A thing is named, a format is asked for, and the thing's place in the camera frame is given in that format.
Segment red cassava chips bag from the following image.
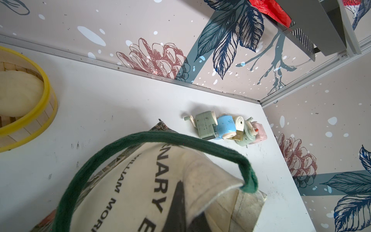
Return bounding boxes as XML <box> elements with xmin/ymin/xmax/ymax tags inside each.
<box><xmin>249</xmin><ymin>0</ymin><xmax>292</xmax><ymax>28</ymax></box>

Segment black wall basket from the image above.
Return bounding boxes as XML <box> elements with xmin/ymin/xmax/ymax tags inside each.
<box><xmin>277</xmin><ymin>0</ymin><xmax>347</xmax><ymax>61</ymax></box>

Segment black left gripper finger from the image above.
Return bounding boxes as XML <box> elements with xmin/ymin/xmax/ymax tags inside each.
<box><xmin>162</xmin><ymin>181</ymin><xmax>211</xmax><ymax>232</ymax></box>

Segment right steamed bun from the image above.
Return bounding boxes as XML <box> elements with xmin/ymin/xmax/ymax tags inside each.
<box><xmin>1</xmin><ymin>71</ymin><xmax>44</xmax><ymax>118</ymax></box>

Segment yellow wooden bamboo steamer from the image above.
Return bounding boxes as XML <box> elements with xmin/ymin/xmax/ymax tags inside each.
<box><xmin>1</xmin><ymin>47</ymin><xmax>58</xmax><ymax>152</ymax></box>

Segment canvas tote bag green handles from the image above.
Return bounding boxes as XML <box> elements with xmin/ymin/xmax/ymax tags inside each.
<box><xmin>33</xmin><ymin>122</ymin><xmax>267</xmax><ymax>232</ymax></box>

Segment yellow sharpener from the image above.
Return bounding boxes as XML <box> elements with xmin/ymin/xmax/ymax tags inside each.
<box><xmin>229</xmin><ymin>130</ymin><xmax>244</xmax><ymax>141</ymax></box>

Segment pale green sharpener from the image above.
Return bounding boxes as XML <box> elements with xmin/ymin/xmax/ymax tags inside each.
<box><xmin>236</xmin><ymin>117</ymin><xmax>259</xmax><ymax>147</ymax></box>

